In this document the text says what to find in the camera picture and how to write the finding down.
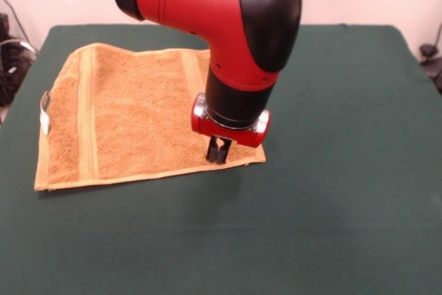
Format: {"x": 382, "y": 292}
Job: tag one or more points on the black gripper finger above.
{"x": 222, "y": 153}
{"x": 211, "y": 150}

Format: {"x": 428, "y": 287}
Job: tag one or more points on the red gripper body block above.
{"x": 207, "y": 129}

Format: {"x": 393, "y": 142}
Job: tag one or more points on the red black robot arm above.
{"x": 221, "y": 25}

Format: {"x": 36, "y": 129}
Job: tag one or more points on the dark green table cloth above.
{"x": 310, "y": 222}

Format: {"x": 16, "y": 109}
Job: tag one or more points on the tan terry towel white label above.
{"x": 138, "y": 119}

